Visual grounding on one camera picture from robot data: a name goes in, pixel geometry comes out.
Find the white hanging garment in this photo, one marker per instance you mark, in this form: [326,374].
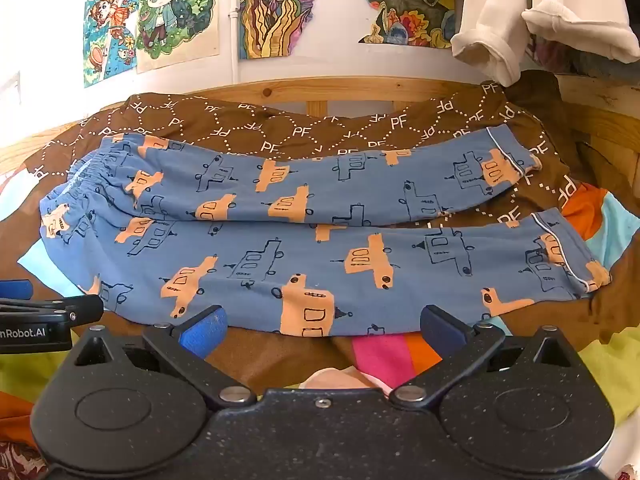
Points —
[505,15]

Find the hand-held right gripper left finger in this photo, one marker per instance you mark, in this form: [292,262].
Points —
[206,331]

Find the blue car print pants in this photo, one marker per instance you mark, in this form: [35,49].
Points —
[310,260]

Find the white wall pipe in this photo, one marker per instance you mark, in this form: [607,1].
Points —
[233,35]

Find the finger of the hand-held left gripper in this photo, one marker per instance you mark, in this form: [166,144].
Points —
[75,307]
[15,290]

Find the blond figure wall poster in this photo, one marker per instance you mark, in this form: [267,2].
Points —
[170,15]

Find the orange-haired figure wall poster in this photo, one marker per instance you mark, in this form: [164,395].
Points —
[107,25]

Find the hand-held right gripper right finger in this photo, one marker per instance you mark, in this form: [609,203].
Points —
[441,331]

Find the torn colourful wall poster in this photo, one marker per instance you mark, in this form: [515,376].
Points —
[405,10]

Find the brown patterned blanket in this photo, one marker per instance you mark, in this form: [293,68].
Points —
[225,125]

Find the wooden bed frame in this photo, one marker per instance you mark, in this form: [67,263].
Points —
[320,92]

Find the colourful swirl wall poster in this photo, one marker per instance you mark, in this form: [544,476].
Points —
[275,10]

